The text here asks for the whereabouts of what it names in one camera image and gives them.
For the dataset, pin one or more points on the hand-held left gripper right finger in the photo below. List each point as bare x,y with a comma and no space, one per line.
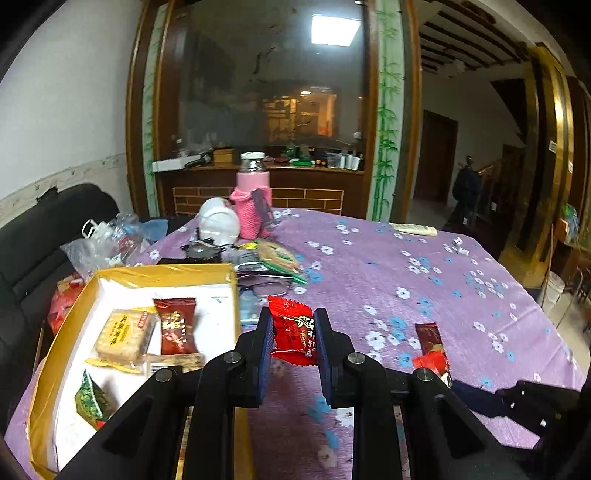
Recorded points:
324,364

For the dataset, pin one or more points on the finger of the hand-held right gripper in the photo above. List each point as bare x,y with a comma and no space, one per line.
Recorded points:
473,399

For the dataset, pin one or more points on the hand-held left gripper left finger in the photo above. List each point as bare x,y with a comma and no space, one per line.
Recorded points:
264,364

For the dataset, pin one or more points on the bright red snack packet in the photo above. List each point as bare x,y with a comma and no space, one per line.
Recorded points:
295,332

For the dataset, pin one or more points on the orange cracker packet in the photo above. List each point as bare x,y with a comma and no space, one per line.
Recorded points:
173,363

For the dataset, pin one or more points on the large dark red snack packet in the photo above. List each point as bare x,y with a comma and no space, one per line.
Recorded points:
178,327

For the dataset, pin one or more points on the gold cracker packet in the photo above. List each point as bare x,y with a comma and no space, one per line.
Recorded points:
124,337

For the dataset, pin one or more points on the dark green snack packet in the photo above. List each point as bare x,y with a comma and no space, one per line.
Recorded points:
92,399

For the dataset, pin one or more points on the yellow cardboard box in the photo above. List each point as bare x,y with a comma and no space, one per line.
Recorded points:
69,350

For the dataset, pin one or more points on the blue card packet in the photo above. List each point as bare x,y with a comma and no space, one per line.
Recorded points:
249,307

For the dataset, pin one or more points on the black red slim snack packet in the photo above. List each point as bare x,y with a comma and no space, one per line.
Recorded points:
430,341

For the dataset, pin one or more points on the eyeglasses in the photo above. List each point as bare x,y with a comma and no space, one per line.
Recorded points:
263,284

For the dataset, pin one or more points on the purple floral tablecloth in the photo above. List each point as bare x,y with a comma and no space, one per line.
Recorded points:
392,300

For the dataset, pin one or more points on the green-edged cracker packet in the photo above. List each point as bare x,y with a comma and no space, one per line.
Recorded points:
277,261

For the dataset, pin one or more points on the black round device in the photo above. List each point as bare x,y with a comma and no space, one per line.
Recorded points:
201,250

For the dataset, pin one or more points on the white bucket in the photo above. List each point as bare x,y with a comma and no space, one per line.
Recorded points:
552,291

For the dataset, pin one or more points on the metal chair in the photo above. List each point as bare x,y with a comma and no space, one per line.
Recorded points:
579,290

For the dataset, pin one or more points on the white dice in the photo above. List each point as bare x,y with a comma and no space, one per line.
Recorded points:
457,245

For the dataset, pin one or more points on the white remote control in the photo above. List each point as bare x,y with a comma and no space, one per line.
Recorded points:
413,229

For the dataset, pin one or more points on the pink knit-sleeved bottle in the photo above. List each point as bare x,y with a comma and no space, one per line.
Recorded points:
253,198

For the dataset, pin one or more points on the broom stick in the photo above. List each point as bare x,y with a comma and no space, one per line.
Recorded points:
549,249

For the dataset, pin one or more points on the wooden counter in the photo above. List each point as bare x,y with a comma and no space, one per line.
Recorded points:
300,189

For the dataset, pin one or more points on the clear plastic bags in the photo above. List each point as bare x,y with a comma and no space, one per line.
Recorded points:
106,244

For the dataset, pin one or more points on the row of cups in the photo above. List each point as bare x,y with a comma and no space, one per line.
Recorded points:
344,161

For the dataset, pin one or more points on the red plastic bag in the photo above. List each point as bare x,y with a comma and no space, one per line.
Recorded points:
64,302

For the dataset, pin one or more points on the black microphone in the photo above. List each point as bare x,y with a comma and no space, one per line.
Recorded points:
198,162

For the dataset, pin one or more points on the small wooden box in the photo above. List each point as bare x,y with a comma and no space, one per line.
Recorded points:
224,155

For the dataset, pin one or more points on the white face mask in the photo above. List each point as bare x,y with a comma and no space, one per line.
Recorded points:
94,229

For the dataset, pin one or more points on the white flat box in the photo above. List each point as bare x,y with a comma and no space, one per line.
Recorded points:
168,165

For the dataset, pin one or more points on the black sofa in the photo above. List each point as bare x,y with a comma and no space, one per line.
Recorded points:
27,258

